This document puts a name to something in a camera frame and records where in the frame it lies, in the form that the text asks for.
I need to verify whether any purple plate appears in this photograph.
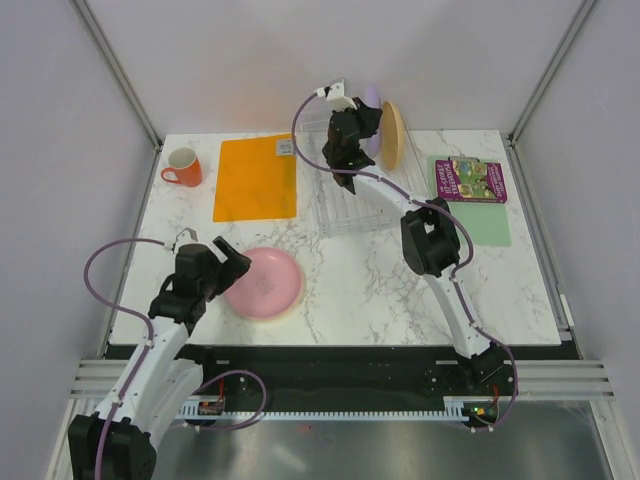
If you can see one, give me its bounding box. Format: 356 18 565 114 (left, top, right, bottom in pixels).
363 86 382 158

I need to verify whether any pink plate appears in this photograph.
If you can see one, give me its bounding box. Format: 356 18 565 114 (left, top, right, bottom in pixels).
224 247 305 320

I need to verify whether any light yellow plate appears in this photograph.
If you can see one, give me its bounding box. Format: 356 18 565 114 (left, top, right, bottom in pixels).
264 296 303 321

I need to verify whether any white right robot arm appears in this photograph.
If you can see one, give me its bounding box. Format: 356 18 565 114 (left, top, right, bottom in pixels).
322 98 503 394

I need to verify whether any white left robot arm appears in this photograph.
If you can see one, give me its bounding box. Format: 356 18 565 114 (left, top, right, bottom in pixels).
67 236 251 479

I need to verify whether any orange cutting mat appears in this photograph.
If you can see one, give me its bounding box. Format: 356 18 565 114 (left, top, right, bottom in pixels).
213 134 297 223

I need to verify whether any orange ceramic mug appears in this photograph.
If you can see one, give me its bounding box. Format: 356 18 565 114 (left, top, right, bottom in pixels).
160 147 203 188

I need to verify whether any purple children's book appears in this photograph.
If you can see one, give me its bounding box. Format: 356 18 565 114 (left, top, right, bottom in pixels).
434 158 508 204

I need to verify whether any green cutting mat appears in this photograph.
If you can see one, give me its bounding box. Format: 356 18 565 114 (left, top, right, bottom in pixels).
426 156 511 247

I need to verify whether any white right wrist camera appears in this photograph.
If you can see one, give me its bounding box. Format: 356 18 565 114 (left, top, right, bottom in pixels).
314 79 357 111

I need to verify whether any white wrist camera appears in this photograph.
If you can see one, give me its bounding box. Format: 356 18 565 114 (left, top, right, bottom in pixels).
164 227 199 253
314 79 357 111

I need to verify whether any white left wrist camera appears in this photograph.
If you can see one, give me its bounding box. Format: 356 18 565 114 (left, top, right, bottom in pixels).
164 227 199 253

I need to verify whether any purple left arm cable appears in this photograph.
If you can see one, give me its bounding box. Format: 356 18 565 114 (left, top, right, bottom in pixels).
83 238 169 480

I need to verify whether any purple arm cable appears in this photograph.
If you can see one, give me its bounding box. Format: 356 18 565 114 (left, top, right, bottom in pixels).
291 89 521 401
83 238 169 480

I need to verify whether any clear wire dish rack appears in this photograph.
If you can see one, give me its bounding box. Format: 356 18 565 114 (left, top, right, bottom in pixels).
296 107 430 237

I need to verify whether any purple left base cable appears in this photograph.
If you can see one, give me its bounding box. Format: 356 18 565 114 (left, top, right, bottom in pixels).
184 368 271 432

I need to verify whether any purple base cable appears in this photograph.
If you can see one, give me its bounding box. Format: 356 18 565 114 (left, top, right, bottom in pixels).
449 349 524 434
184 368 271 432

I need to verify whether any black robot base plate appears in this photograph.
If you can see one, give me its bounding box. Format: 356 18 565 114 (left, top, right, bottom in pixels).
179 345 516 412

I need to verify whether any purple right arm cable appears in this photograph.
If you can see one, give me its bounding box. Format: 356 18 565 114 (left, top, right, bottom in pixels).
291 89 521 401

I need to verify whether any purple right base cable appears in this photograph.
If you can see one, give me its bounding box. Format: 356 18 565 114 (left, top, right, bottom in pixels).
449 349 524 434

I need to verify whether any right aluminium frame post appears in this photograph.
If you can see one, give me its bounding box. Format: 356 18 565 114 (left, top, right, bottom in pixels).
506 0 600 146

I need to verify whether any aluminium frame post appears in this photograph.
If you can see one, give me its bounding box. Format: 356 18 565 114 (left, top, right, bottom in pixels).
506 0 600 146
69 0 165 149

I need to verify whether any white cable duct strip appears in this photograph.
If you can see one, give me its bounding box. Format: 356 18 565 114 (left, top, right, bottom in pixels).
169 397 500 424

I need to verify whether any left aluminium frame post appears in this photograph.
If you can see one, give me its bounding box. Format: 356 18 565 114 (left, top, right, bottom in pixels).
69 0 165 149

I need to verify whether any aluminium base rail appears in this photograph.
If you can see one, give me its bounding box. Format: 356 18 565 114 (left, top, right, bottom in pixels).
69 360 614 401

